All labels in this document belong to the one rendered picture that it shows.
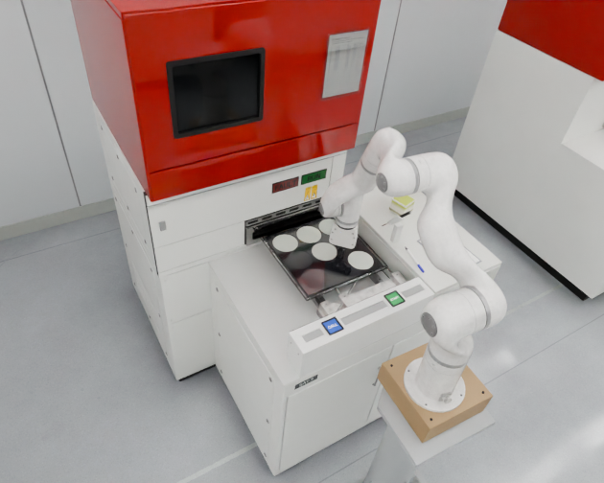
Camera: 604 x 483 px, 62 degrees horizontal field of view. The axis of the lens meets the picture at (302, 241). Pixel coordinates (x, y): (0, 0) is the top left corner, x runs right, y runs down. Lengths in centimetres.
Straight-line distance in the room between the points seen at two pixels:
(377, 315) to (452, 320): 47
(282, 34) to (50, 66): 175
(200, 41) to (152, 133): 30
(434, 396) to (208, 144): 104
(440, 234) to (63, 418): 198
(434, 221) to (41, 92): 236
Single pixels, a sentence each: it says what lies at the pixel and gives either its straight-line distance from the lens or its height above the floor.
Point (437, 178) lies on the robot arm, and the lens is 139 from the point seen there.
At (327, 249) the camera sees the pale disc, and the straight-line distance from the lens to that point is 199.
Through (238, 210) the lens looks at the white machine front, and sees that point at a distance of 192.
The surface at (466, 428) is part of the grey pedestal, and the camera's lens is 175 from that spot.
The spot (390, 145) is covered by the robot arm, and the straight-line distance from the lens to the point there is 142.
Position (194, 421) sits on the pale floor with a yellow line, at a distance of 256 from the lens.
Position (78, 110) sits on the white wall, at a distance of 322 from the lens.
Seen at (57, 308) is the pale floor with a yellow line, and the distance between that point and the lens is 311.
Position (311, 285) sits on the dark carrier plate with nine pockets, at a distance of 185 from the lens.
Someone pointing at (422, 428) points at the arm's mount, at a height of 88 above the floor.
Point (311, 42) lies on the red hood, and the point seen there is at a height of 167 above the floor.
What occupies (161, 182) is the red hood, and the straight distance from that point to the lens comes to 165.
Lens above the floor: 228
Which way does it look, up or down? 43 degrees down
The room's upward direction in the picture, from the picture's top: 6 degrees clockwise
